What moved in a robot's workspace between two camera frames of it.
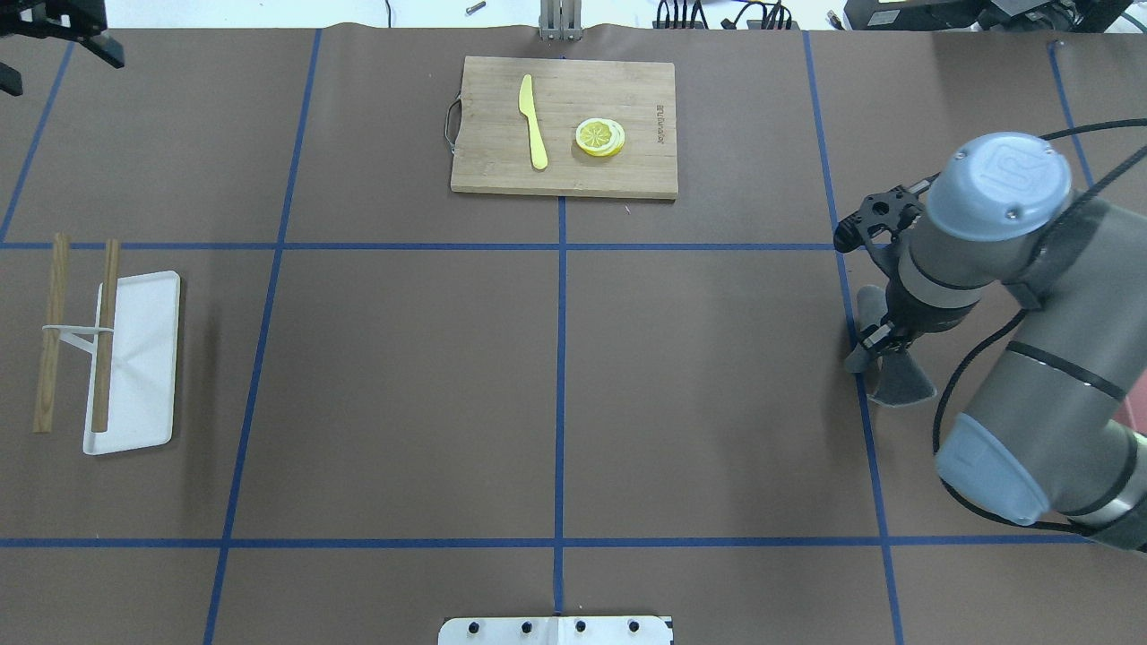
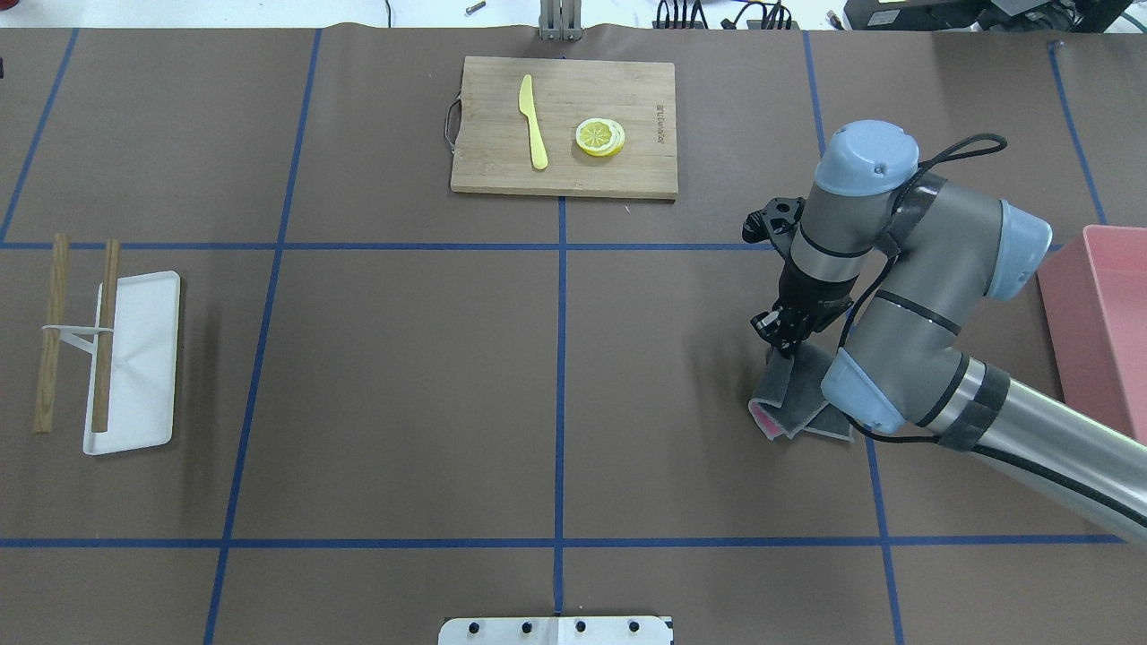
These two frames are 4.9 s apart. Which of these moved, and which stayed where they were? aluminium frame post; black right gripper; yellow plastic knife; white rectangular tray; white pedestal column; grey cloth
Moved: black right gripper; grey cloth
Stayed: white rectangular tray; aluminium frame post; yellow plastic knife; white pedestal column
